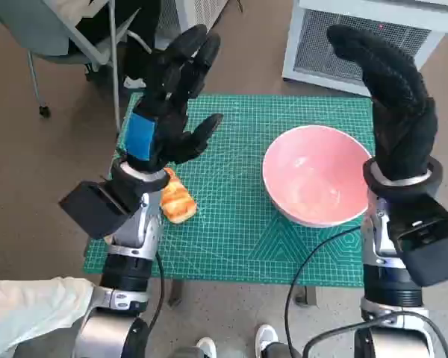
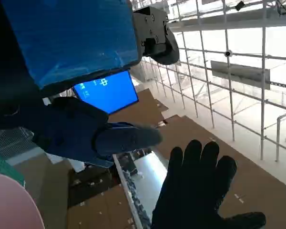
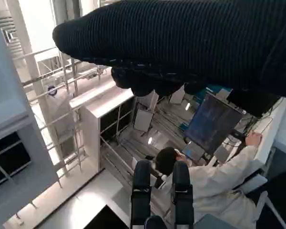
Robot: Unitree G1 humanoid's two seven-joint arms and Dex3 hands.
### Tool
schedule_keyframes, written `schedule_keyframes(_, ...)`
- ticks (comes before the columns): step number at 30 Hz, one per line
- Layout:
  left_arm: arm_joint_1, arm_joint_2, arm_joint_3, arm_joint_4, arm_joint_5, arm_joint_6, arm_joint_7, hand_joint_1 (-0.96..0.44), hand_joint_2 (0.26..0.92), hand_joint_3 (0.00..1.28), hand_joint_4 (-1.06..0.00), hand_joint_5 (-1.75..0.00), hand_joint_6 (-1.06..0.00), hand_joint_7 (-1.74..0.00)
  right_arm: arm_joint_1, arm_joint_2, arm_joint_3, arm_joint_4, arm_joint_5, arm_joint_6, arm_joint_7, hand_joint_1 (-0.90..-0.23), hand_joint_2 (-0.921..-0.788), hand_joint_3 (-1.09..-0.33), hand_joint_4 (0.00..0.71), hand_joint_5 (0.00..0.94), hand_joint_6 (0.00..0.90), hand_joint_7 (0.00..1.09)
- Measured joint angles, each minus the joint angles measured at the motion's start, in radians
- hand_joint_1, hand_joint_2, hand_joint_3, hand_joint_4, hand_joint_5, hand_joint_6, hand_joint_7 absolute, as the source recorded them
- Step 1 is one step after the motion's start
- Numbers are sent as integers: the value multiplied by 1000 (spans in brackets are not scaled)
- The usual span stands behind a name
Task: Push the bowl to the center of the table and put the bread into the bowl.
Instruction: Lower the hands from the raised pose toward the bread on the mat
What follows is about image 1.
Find green cutting mat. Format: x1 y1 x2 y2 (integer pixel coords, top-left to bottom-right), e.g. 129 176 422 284
82 92 376 288

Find person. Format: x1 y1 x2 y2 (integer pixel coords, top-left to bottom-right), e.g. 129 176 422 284
69 0 164 90

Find long braided toy bread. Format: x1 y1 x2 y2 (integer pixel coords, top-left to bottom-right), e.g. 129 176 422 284
160 167 198 224

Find white cabinet with mesh front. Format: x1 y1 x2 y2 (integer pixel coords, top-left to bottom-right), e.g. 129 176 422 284
281 0 448 97

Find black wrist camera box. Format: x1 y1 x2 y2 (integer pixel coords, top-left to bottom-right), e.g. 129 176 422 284
58 180 143 239
388 193 448 288

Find pink bowl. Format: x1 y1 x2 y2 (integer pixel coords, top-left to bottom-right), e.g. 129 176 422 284
261 125 374 228

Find grey office chair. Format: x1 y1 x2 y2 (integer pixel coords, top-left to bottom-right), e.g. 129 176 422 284
0 0 154 137

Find narrow white cabinet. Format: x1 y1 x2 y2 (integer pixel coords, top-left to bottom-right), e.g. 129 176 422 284
155 0 228 49

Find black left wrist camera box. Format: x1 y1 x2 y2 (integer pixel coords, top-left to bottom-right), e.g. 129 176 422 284
58 180 143 239

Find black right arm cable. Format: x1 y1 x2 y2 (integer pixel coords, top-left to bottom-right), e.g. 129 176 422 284
283 225 364 358
302 312 448 358

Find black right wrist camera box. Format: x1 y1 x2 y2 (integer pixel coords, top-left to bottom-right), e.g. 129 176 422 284
388 193 448 288

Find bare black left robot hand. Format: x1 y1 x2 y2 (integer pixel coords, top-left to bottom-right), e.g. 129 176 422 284
119 24 225 175

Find white shoe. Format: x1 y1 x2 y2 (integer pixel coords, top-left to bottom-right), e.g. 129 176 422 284
254 323 279 351
196 337 217 358

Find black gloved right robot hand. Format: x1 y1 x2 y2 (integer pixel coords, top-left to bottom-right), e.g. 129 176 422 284
326 25 440 182

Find white plastic bag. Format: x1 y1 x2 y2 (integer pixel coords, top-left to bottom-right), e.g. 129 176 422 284
0 276 96 358

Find dark metal table leg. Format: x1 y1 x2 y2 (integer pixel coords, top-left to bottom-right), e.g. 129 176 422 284
167 279 186 309
294 286 317 307

